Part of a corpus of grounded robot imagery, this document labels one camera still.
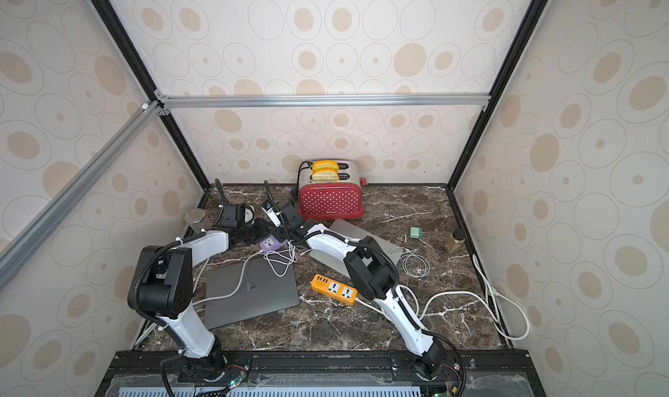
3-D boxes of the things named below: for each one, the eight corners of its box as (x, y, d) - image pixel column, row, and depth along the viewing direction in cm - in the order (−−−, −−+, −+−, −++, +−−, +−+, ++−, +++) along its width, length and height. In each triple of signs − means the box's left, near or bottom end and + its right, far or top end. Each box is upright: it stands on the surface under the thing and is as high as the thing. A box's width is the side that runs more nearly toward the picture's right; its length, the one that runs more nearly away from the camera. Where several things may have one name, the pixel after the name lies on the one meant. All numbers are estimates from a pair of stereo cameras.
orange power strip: (308, 289, 91) (307, 285, 88) (315, 276, 94) (314, 271, 91) (353, 307, 87) (354, 303, 84) (359, 293, 90) (359, 289, 87)
